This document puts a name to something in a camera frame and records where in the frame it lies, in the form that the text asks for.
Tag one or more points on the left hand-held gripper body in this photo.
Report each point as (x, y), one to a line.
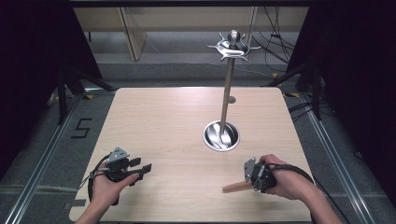
(115, 165)

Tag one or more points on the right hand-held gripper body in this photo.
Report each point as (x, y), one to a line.
(262, 177)

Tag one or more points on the steel utensil rack with hooks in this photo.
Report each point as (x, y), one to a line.
(226, 93)

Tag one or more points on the person's left hand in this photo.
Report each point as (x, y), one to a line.
(107, 188)

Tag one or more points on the person's right hand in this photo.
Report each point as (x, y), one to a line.
(288, 182)

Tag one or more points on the grey round table grommet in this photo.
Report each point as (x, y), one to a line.
(231, 100)

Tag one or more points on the black tripod stand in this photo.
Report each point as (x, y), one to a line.
(315, 90)
(63, 93)

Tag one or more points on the black curtain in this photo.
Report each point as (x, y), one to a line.
(358, 93)
(34, 77)

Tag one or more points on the aluminium floor rail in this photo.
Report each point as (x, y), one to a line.
(37, 169)
(337, 163)

